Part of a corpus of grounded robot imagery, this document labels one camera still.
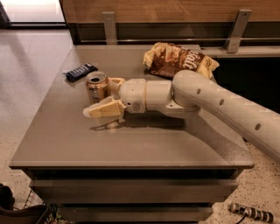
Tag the brown chip bag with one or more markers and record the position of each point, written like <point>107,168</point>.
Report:
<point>166,59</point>

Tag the right metal bracket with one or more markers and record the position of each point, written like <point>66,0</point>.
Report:
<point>234,39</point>

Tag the orange soda can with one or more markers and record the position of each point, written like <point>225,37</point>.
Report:
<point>96,87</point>

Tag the dark basket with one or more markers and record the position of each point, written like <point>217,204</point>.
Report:
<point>39,214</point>

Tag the metal bracket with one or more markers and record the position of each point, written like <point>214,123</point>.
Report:
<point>109,24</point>
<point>234,39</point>

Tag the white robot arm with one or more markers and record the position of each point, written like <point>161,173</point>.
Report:
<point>185,96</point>

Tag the black white striped tool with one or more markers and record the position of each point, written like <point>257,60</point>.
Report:
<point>252,213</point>

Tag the left metal bracket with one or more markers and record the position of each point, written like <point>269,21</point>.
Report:
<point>109,24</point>

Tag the grey drawer cabinet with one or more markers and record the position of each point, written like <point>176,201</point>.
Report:
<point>150,168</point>

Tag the dark blue snack bar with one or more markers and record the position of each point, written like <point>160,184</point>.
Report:
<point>80,72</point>

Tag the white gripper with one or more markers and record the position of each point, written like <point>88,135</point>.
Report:
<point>132,94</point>

